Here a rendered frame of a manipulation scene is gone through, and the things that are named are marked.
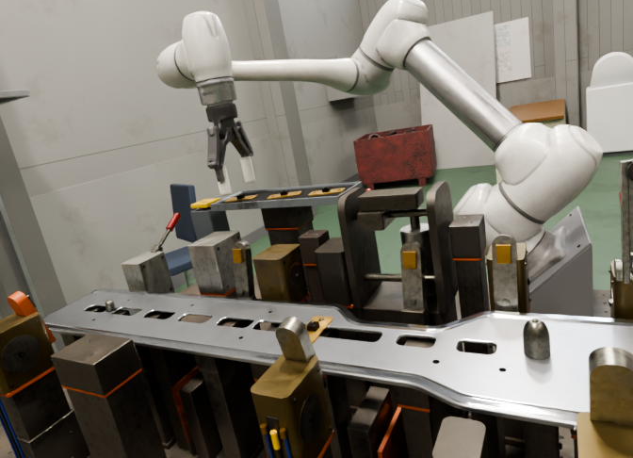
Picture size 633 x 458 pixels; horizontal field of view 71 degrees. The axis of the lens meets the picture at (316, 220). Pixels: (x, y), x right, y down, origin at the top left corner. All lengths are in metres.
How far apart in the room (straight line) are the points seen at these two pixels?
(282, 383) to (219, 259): 0.48
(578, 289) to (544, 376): 0.65
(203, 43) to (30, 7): 2.76
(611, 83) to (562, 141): 5.82
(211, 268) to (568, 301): 0.87
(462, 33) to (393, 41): 6.32
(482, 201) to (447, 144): 6.16
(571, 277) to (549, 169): 0.27
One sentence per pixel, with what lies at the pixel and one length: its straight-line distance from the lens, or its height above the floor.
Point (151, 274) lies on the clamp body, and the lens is 1.23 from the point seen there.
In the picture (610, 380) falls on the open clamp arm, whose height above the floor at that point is 1.10.
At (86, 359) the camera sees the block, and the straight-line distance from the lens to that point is 0.86.
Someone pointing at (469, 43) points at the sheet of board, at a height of 1.80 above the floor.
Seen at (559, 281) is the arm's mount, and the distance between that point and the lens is 1.25.
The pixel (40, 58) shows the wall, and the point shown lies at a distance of 3.72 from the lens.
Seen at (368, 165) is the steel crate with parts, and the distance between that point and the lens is 6.39.
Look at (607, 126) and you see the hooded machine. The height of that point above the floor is 0.40.
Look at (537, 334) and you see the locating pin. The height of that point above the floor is 1.04.
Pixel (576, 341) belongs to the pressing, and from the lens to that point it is 0.71.
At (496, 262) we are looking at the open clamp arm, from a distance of 0.78.
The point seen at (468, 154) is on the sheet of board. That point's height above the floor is 0.19.
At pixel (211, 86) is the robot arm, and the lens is 1.12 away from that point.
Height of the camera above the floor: 1.37
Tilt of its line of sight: 15 degrees down
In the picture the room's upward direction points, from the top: 10 degrees counter-clockwise
